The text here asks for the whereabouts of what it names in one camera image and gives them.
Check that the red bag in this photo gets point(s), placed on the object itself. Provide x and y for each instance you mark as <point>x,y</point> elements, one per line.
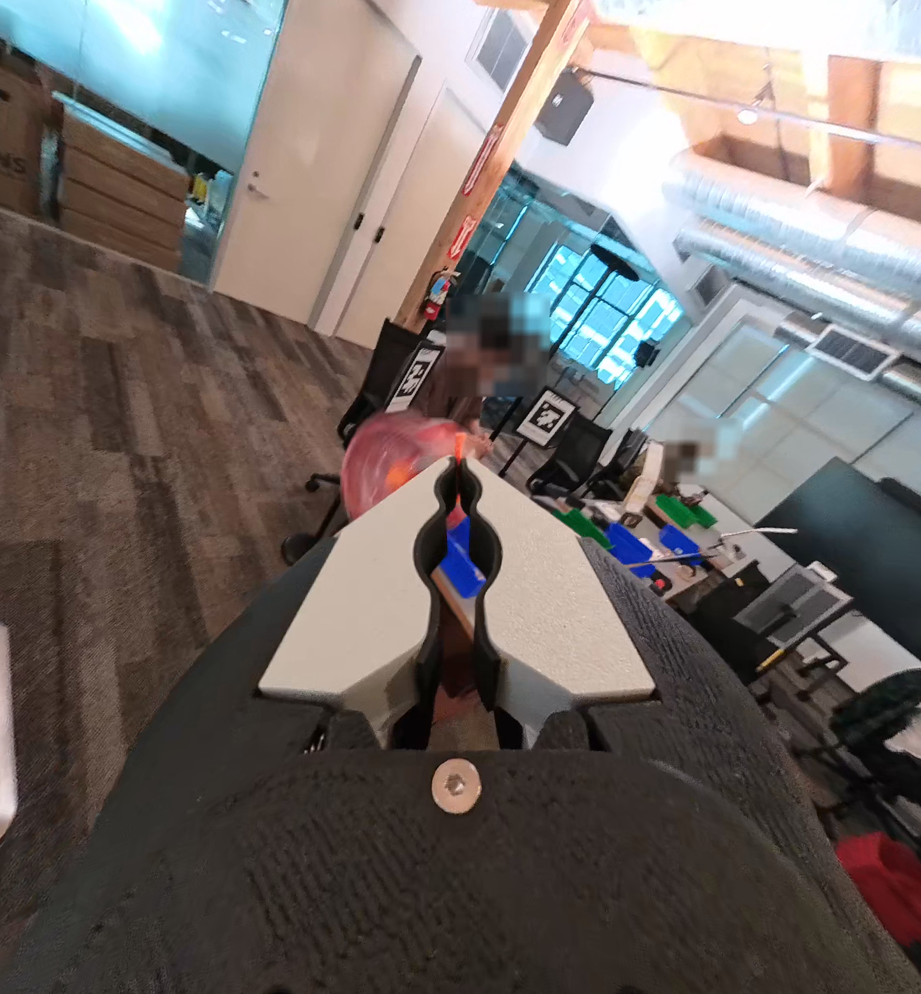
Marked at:
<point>895,886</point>

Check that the wooden post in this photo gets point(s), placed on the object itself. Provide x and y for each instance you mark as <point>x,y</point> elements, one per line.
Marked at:
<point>507,156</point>

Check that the red white yo-yo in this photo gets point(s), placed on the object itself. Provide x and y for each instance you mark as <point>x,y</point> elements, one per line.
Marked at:
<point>383,463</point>

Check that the black stool chair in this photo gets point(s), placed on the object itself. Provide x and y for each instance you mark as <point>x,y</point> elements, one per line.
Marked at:
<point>370,373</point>

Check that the black white marker sign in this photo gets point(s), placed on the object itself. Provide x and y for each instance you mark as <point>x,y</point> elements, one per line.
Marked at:
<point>417,373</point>
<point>549,417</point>

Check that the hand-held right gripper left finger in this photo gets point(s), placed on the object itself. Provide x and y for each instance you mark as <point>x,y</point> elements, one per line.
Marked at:
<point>352,622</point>

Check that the green parts bin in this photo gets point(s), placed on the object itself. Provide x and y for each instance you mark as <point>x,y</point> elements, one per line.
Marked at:
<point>686,510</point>
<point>585,525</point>

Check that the silver spiral air duct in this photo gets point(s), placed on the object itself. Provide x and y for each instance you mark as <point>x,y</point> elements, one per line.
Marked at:
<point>802,288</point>

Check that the white door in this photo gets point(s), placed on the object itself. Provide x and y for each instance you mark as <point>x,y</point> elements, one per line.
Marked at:
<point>406,218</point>
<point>313,156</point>

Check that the black wall speaker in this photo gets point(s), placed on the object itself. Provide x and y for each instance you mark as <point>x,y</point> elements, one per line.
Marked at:
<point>565,106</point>

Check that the large blue parts bin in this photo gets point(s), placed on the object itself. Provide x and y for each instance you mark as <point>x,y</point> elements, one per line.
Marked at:
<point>461,567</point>

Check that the red wall sign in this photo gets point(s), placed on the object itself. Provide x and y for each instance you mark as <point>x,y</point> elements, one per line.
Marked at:
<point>484,156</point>

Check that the black wall screen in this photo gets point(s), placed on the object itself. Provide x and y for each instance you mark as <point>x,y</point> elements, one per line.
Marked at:
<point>880,552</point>

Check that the grey work table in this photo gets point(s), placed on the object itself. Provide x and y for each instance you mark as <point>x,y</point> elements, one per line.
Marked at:
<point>686,587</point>

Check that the small blue parts bin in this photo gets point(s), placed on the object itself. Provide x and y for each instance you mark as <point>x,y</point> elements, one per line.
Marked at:
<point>631,547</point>
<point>678,541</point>

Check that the grey desktop device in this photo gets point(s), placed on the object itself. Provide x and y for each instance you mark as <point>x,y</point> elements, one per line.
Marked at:
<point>794,598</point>

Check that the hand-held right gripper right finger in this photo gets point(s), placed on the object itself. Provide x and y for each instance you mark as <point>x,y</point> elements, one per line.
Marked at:
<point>561,622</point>

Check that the red fire extinguisher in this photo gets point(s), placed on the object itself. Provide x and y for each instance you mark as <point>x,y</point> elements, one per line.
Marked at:
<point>442,291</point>

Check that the black office chair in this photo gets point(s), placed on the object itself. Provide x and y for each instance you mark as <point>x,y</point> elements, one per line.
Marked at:
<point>577,458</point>

